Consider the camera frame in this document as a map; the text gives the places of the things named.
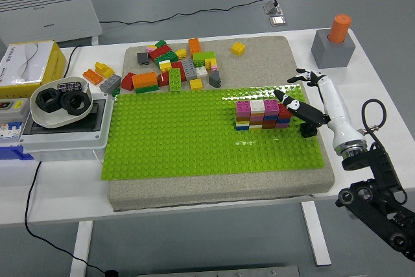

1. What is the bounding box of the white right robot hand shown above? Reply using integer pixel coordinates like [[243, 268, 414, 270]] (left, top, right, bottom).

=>
[[274, 68, 366, 153]]

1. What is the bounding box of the black toy brick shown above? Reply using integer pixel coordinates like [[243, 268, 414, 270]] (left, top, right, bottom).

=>
[[298, 122, 318, 139]]

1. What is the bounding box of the magenta toy brick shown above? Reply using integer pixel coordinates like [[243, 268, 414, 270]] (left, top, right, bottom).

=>
[[264, 98, 279, 117], [235, 101, 252, 118]]

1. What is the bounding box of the dark grey sloped brick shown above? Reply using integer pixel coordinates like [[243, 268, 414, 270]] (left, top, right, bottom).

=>
[[208, 70, 223, 88]]

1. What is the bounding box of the lime green toy brick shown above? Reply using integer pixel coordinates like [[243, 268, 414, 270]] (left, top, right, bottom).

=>
[[193, 51, 217, 66]]

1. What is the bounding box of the green studded baseplate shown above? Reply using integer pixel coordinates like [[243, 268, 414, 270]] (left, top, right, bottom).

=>
[[100, 84, 326, 181]]

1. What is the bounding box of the long lime green brick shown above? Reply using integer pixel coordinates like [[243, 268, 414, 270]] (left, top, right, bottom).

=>
[[168, 67, 183, 92]]

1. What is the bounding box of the dark green toy brick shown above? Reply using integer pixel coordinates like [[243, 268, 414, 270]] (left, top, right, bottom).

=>
[[154, 51, 178, 67]]

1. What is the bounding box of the large red toy brick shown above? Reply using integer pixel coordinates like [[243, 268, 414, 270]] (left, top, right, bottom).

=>
[[148, 44, 172, 61]]

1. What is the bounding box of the flat green toy brick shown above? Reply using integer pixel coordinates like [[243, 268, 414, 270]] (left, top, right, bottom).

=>
[[135, 84, 160, 94]]

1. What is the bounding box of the large orange toy brick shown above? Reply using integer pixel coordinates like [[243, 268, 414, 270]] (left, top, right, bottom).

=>
[[132, 71, 159, 90]]

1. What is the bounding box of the red sloped toy brick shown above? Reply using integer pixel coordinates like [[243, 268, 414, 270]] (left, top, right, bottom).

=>
[[121, 71, 136, 91]]

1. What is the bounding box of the yellow sloped toy brick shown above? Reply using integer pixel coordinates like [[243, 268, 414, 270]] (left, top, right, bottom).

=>
[[94, 62, 115, 79]]

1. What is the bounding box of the grey block holder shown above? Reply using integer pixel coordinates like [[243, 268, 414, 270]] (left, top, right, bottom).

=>
[[310, 28, 357, 69]]

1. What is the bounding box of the orange cylinder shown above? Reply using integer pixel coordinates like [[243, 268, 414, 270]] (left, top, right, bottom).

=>
[[327, 14, 352, 43]]

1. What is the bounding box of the grey-brown foam mat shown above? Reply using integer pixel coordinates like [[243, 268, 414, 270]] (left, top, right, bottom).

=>
[[106, 35, 335, 212]]

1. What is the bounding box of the metal floor plate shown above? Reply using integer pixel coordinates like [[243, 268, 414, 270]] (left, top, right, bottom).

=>
[[268, 16, 289, 27]]

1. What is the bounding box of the metal floor socket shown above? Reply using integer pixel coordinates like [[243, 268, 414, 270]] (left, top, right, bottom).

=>
[[263, 0, 286, 16]]

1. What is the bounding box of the white table leg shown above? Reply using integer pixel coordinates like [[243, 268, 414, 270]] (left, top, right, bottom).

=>
[[300, 200, 332, 267], [69, 220, 95, 277]]

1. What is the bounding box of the black terminal block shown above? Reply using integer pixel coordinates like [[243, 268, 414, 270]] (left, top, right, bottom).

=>
[[57, 80, 82, 93]]

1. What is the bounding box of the large black hex nut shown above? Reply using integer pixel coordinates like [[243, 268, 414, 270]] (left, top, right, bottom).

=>
[[34, 88, 63, 114], [60, 91, 90, 116]]

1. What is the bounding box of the grey electrical junction box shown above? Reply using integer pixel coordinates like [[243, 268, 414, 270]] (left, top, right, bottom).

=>
[[18, 92, 115, 163]]

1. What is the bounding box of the white plastic bowl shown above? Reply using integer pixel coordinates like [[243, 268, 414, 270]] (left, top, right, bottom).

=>
[[29, 75, 94, 129]]

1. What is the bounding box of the white panel heater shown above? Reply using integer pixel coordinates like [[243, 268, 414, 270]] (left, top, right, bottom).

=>
[[0, 0, 103, 46]]

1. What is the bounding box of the yellow and white tissue box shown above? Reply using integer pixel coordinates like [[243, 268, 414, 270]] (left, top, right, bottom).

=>
[[0, 40, 67, 99]]

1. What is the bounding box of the white circuit breaker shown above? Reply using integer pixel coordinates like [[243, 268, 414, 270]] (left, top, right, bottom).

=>
[[0, 121, 25, 143]]

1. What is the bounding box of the black floor cable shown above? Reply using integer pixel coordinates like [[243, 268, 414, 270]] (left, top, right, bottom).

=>
[[99, 0, 279, 27]]

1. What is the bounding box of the black cable with plug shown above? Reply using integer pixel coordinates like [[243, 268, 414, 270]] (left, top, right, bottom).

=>
[[24, 160, 120, 277]]

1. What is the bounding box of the grey switch box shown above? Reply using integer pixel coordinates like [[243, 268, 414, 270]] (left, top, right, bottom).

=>
[[0, 97, 32, 124]]

